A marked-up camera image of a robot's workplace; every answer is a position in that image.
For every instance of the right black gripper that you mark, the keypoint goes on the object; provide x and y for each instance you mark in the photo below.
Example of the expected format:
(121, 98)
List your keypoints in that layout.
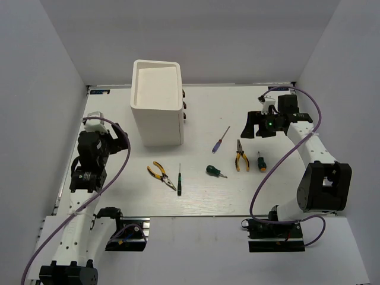
(255, 118)

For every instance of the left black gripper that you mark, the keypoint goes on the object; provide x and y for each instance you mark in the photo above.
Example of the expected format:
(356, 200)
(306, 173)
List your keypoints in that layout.
(118, 143)

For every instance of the yellow black combination pliers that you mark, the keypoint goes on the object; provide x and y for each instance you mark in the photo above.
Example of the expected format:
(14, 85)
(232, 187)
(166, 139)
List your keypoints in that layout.
(240, 154)

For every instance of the purple handled screwdriver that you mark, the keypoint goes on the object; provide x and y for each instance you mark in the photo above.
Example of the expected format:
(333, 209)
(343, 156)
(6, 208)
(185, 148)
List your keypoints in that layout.
(219, 142)

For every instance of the black green precision screwdriver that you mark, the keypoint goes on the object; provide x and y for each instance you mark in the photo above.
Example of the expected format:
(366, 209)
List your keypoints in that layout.
(179, 188)

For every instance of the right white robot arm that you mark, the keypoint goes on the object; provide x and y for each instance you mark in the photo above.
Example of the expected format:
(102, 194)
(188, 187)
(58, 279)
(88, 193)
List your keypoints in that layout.
(325, 184)

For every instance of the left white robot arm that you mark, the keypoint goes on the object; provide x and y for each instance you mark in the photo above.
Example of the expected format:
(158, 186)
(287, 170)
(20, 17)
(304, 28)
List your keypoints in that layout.
(85, 231)

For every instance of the green orange stubby screwdriver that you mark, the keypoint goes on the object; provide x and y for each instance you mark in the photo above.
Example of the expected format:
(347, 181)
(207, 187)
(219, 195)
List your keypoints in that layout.
(261, 163)

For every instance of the white drawer cabinet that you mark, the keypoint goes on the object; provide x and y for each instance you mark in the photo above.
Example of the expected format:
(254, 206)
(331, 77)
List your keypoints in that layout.
(157, 102)

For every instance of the yellow black needle-nose pliers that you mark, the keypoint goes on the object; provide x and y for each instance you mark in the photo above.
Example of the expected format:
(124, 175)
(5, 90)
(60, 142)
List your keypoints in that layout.
(162, 176)

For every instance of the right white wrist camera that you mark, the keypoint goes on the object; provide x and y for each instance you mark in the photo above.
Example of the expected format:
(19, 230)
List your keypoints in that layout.
(266, 102)

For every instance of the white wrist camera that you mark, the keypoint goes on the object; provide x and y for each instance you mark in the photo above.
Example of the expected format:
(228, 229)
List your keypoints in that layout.
(266, 102)
(95, 121)

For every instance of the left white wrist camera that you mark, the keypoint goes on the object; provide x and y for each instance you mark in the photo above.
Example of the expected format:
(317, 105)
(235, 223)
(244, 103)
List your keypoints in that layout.
(95, 121)

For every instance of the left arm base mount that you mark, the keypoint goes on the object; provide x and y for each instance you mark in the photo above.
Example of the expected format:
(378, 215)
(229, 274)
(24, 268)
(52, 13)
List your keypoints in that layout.
(129, 234)

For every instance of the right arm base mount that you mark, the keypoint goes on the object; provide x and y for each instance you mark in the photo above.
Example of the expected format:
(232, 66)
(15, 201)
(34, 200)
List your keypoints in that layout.
(275, 238)

